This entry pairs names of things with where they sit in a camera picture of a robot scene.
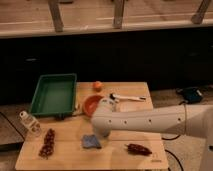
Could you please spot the blue sponge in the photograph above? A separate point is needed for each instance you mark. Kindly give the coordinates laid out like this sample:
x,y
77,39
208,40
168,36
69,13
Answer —
x,y
90,141

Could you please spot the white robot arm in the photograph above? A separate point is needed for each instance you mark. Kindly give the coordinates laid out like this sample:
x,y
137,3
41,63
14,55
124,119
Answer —
x,y
190,120

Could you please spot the green plastic tray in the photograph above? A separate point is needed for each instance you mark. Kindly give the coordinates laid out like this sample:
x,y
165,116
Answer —
x,y
55,96

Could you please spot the small orange fruit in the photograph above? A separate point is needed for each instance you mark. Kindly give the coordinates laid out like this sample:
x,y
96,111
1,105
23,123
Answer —
x,y
97,86

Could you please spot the orange bowl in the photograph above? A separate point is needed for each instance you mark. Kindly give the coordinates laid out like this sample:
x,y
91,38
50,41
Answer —
x,y
90,104

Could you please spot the dried red chili pepper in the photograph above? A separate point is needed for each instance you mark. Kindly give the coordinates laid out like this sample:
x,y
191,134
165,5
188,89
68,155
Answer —
x,y
138,149

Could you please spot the wooden table leg middle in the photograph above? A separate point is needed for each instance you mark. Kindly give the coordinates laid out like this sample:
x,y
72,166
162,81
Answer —
x,y
118,13

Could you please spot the wooden table leg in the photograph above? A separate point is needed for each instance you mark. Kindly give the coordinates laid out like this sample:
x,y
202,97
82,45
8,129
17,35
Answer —
x,y
118,13
55,14
198,17

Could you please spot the wooden table leg left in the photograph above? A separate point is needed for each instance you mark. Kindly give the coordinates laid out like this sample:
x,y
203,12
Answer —
x,y
55,14

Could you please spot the blue black device on floor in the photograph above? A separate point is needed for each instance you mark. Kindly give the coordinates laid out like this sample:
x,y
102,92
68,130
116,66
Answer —
x,y
190,95

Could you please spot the brown grape bunch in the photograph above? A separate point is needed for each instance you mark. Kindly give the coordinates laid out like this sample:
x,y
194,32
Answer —
x,y
48,146

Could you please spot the wooden table leg right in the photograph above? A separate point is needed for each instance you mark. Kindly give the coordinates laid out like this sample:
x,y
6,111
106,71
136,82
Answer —
x,y
198,17

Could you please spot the white handled brush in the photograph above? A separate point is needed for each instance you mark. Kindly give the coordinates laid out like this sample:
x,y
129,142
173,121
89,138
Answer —
x,y
118,97

